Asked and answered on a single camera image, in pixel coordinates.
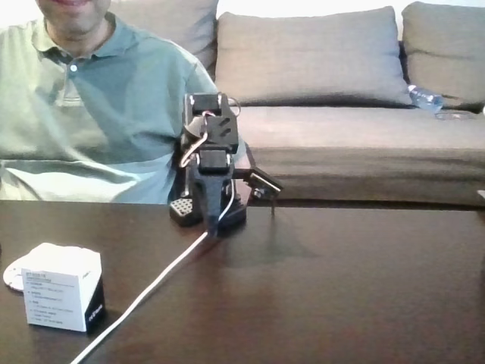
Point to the white servo box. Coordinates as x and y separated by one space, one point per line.
57 288

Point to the black angled device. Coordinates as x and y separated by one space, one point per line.
265 182

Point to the person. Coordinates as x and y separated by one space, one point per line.
94 113

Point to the wide grey sofa cushion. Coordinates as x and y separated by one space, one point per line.
310 57

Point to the grey fabric sofa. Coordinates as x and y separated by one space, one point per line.
360 151

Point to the round white coaster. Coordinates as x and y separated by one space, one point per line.
13 275

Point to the clear plastic water bottle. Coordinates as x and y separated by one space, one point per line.
426 98

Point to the clear plastic wrapper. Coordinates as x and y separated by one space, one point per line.
451 116

